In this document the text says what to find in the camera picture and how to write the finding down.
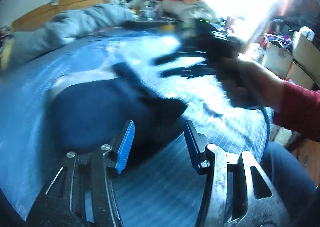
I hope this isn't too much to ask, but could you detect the wooden headboard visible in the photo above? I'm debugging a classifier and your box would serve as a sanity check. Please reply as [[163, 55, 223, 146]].
[[12, 0, 111, 33]]

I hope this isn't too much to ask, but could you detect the dark blue garment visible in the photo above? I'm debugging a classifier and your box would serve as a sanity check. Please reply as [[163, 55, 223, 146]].
[[47, 61, 188, 155]]

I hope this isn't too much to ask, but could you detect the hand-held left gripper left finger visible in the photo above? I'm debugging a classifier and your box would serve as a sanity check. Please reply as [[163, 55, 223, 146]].
[[26, 120, 135, 227]]

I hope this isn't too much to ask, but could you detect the white box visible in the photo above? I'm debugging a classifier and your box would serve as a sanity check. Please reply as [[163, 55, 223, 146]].
[[261, 39, 294, 80]]

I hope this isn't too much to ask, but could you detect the person's right forearm red sleeve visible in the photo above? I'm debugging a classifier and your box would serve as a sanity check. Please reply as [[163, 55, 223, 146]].
[[274, 81, 320, 142]]

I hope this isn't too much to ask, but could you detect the cardboard box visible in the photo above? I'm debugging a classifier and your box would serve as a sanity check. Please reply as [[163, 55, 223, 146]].
[[290, 26, 320, 90]]

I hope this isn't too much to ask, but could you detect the person's leg in blue jeans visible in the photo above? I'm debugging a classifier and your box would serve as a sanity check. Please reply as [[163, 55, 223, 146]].
[[260, 141, 318, 227]]

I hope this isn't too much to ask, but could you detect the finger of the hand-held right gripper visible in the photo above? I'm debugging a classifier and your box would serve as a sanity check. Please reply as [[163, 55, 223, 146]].
[[154, 53, 208, 66], [161, 65, 218, 79]]

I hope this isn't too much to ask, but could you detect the black cable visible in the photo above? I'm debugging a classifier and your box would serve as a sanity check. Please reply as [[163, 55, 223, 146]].
[[260, 107, 274, 142]]

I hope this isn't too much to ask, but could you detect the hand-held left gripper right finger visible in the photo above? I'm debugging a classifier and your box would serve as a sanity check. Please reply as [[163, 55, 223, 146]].
[[184, 120, 273, 227]]

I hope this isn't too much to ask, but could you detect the blue checkered star bed sheet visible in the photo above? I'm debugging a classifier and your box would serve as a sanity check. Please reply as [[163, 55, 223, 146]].
[[0, 27, 275, 220]]

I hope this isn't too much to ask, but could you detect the person's right hand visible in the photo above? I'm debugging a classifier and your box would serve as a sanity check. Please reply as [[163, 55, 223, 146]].
[[216, 58, 285, 112]]

